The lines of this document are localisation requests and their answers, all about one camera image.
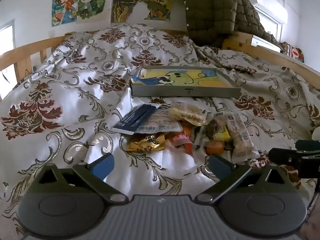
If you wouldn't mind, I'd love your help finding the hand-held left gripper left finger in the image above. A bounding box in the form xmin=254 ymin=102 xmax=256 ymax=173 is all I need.
xmin=35 ymin=153 xmax=129 ymax=204

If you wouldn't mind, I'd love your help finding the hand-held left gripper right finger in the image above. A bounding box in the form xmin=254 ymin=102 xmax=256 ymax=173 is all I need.
xmin=195 ymin=154 xmax=292 ymax=204

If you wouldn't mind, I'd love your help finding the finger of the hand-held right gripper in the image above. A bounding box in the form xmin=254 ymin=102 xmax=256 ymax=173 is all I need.
xmin=295 ymin=140 xmax=320 ymax=151
xmin=269 ymin=147 xmax=320 ymax=178

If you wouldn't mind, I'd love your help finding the tangerine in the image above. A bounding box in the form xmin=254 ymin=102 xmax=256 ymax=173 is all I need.
xmin=206 ymin=141 xmax=225 ymax=155

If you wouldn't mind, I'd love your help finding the clear nut bar packet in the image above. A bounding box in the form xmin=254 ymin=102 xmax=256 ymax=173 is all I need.
xmin=226 ymin=112 xmax=254 ymax=157

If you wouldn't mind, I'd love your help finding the dark dried fruit packet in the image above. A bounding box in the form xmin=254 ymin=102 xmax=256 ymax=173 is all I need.
xmin=205 ymin=114 xmax=227 ymax=140

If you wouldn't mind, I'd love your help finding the orange snack packet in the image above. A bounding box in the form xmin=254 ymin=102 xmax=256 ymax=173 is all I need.
xmin=165 ymin=123 xmax=198 ymax=155

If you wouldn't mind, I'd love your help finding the gold snack packet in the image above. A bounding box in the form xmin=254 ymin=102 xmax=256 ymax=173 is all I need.
xmin=125 ymin=133 xmax=167 ymax=153

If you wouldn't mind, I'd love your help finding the dark blue packet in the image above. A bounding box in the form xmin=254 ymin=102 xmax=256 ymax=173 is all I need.
xmin=111 ymin=104 xmax=160 ymax=135

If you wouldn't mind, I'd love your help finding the puffed rice cracker packet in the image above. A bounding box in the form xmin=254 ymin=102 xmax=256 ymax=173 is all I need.
xmin=169 ymin=102 xmax=208 ymax=126

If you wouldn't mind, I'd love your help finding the white packet green label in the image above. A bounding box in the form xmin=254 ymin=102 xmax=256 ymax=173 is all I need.
xmin=135 ymin=109 xmax=183 ymax=134

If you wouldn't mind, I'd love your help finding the grey tray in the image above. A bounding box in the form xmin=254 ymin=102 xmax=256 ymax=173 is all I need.
xmin=130 ymin=66 xmax=242 ymax=98

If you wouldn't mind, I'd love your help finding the floral printed blanket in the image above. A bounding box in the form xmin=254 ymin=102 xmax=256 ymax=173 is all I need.
xmin=0 ymin=23 xmax=320 ymax=240

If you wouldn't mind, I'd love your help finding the red printed bag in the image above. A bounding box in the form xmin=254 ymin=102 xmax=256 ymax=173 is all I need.
xmin=279 ymin=42 xmax=305 ymax=63

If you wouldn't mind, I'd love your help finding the white box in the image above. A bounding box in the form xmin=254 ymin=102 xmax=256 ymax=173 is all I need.
xmin=251 ymin=35 xmax=283 ymax=53

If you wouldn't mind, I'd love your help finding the white air conditioner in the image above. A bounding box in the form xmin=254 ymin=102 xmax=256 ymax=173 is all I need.
xmin=247 ymin=0 xmax=289 ymax=24

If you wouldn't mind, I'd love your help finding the green quilted jacket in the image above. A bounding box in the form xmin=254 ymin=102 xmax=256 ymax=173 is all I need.
xmin=184 ymin=0 xmax=278 ymax=49

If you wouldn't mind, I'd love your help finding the window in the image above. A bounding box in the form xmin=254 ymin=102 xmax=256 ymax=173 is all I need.
xmin=0 ymin=24 xmax=16 ymax=100

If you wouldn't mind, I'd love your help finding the wooden bed frame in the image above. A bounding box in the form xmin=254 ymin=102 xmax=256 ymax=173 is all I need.
xmin=0 ymin=29 xmax=320 ymax=85

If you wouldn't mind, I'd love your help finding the cartoon figures wall poster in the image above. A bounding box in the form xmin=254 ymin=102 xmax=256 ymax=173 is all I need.
xmin=52 ymin=0 xmax=107 ymax=27

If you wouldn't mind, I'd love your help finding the yellow green wall poster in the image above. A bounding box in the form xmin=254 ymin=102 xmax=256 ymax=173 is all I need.
xmin=111 ymin=0 xmax=172 ymax=23

